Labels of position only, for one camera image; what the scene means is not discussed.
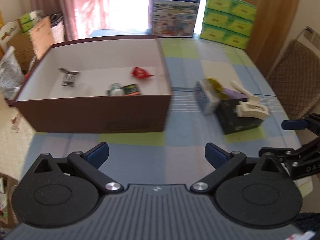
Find brown cardboard carton background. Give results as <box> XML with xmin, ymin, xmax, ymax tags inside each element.
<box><xmin>1</xmin><ymin>16</ymin><xmax>54</xmax><ymax>73</ymax></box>

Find white hair claw clip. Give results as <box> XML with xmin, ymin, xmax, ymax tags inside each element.
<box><xmin>236</xmin><ymin>96</ymin><xmax>270</xmax><ymax>120</ymax></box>

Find white handled brush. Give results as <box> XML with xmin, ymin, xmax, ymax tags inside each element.
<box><xmin>230</xmin><ymin>80</ymin><xmax>251</xmax><ymax>97</ymax></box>

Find brown quilted chair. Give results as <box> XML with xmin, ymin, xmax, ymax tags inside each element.
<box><xmin>267</xmin><ymin>40</ymin><xmax>319</xmax><ymax>119</ymax></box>

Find black metal clip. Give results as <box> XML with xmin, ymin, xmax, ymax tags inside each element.
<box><xmin>58</xmin><ymin>67</ymin><xmax>80</xmax><ymax>87</ymax></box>

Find green small packet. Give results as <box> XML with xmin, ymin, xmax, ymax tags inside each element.
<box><xmin>123</xmin><ymin>83</ymin><xmax>141</xmax><ymax>96</ymax></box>

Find purple cream tube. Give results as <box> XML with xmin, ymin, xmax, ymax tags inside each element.
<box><xmin>223</xmin><ymin>88</ymin><xmax>247</xmax><ymax>99</ymax></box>

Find yellow snack packet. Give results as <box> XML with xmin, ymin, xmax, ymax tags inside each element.
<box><xmin>205</xmin><ymin>78</ymin><xmax>229</xmax><ymax>100</ymax></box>

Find brown cardboard storage box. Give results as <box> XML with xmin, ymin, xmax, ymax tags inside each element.
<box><xmin>14</xmin><ymin>35</ymin><xmax>172</xmax><ymax>133</ymax></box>

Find brown curtain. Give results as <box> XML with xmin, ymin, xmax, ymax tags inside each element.
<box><xmin>242</xmin><ymin>0</ymin><xmax>299</xmax><ymax>76</ymax></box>

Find small white round jar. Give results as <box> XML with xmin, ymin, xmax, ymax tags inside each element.
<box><xmin>107</xmin><ymin>83</ymin><xmax>125</xmax><ymax>96</ymax></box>

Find checkered tablecloth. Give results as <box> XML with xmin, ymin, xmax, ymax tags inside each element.
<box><xmin>22</xmin><ymin>38</ymin><xmax>300</xmax><ymax>185</ymax></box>

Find black shaver product box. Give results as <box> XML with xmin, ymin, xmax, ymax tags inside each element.
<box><xmin>215</xmin><ymin>95</ymin><xmax>265</xmax><ymax>135</ymax></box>

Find red snack packet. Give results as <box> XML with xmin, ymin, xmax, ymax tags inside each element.
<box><xmin>131</xmin><ymin>67</ymin><xmax>153</xmax><ymax>80</ymax></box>

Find blue white tissue packet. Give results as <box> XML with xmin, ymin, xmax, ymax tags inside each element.
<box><xmin>194</xmin><ymin>80</ymin><xmax>220</xmax><ymax>115</ymax></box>

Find blue milk carton box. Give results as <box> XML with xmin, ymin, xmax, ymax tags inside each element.
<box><xmin>149</xmin><ymin>0</ymin><xmax>200</xmax><ymax>37</ymax></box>

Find green tissue pack stack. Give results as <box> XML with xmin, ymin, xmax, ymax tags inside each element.
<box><xmin>200</xmin><ymin>0</ymin><xmax>257</xmax><ymax>49</ymax></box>

